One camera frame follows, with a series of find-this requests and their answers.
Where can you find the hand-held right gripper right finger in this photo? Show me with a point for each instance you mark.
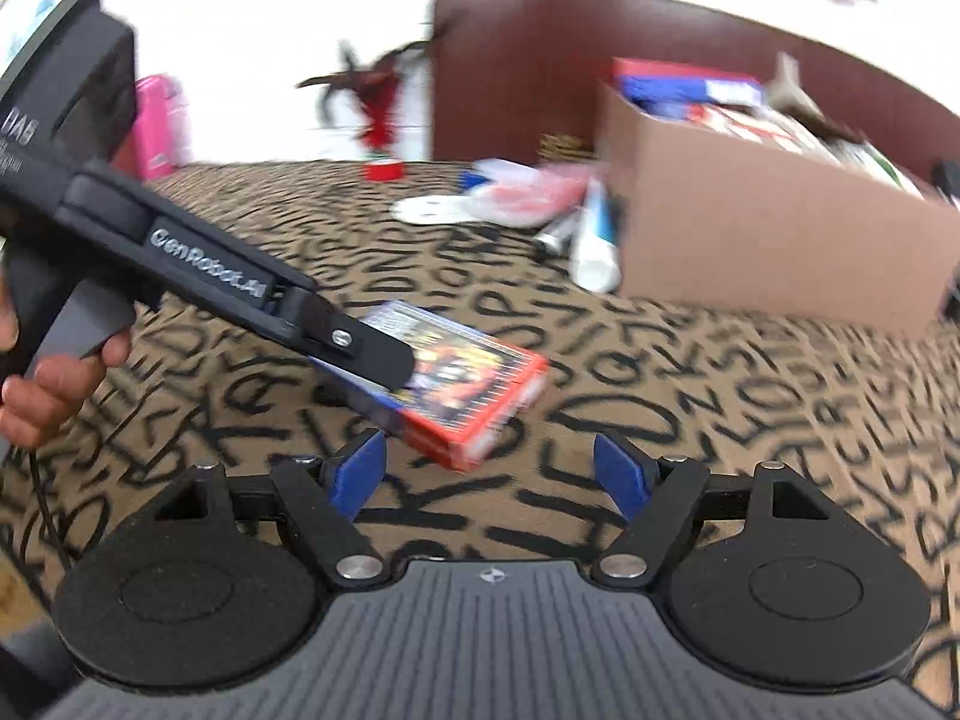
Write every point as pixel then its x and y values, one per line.
pixel 621 476

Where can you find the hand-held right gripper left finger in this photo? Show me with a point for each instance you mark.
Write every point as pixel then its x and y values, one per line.
pixel 358 476

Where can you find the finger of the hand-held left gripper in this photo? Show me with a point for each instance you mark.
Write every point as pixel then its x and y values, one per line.
pixel 367 356

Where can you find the red playing card box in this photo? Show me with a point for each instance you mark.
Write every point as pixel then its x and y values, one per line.
pixel 480 382

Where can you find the cardboard box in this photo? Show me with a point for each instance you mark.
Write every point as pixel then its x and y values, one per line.
pixel 750 240

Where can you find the blue medicine box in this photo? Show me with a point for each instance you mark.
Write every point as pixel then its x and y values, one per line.
pixel 667 88

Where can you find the person's left hand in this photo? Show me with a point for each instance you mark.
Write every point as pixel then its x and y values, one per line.
pixel 52 390

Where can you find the letter-patterned brown blanket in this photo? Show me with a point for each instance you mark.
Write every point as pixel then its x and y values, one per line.
pixel 675 405

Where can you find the pink bottle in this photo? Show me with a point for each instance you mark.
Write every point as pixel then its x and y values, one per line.
pixel 161 127

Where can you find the white and blue tube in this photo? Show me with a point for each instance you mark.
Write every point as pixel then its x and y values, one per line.
pixel 596 255

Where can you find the black marker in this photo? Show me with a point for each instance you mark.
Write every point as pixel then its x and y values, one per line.
pixel 555 234

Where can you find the red black feather shuttlecock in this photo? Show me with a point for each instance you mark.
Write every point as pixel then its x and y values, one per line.
pixel 379 120

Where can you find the clear bag with red contents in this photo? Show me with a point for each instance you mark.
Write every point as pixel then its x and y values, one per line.
pixel 544 196

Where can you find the brown wooden headboard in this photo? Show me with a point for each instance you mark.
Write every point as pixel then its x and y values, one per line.
pixel 525 75

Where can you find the white floral packet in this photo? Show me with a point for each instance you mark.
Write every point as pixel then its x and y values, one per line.
pixel 892 169

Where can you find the black charger adapter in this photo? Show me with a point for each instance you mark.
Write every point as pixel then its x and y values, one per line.
pixel 949 181

